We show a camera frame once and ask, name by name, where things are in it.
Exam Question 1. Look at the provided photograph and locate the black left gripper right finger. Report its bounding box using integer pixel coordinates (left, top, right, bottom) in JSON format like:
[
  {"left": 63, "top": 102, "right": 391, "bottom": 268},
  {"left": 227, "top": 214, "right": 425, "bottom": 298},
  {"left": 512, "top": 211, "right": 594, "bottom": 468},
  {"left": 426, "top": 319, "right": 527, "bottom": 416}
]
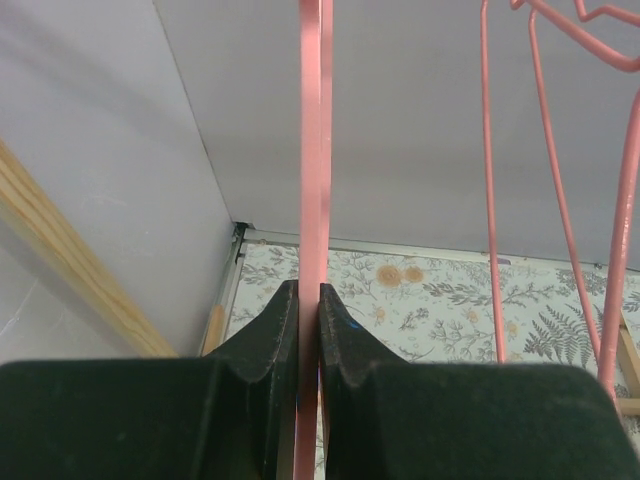
[{"left": 319, "top": 284, "right": 639, "bottom": 479}]

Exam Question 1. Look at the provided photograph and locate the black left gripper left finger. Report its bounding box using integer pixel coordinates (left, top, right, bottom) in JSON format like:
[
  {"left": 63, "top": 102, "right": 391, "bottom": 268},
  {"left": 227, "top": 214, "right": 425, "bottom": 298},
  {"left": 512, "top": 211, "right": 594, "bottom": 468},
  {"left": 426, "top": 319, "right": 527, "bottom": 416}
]
[{"left": 1, "top": 280, "right": 298, "bottom": 479}]

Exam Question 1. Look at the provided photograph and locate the thin pink hanger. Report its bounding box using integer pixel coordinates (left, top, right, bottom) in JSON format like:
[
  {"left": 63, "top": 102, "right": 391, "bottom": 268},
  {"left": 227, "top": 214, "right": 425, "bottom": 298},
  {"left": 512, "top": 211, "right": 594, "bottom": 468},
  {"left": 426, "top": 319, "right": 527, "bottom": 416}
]
[
  {"left": 528, "top": 1, "right": 639, "bottom": 400},
  {"left": 478, "top": 0, "right": 640, "bottom": 365}
]

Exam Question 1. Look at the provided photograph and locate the thick pink hanger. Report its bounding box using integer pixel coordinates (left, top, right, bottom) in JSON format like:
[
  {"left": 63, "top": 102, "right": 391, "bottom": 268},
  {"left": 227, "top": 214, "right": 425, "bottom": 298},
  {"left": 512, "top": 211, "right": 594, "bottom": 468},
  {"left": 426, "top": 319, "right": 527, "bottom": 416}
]
[{"left": 294, "top": 1, "right": 333, "bottom": 479}]

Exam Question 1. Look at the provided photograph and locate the floral table mat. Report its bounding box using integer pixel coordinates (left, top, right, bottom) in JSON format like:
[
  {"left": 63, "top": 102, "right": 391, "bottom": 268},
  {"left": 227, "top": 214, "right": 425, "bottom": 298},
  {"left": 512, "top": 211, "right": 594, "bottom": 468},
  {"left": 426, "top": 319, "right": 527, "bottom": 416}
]
[{"left": 202, "top": 232, "right": 639, "bottom": 415}]

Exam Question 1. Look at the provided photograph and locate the wooden clothes rack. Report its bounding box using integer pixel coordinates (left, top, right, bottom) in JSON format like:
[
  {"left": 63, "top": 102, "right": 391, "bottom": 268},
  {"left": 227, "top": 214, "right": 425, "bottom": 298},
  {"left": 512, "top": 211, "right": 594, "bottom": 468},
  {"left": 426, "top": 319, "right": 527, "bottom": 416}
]
[{"left": 0, "top": 137, "right": 640, "bottom": 416}]

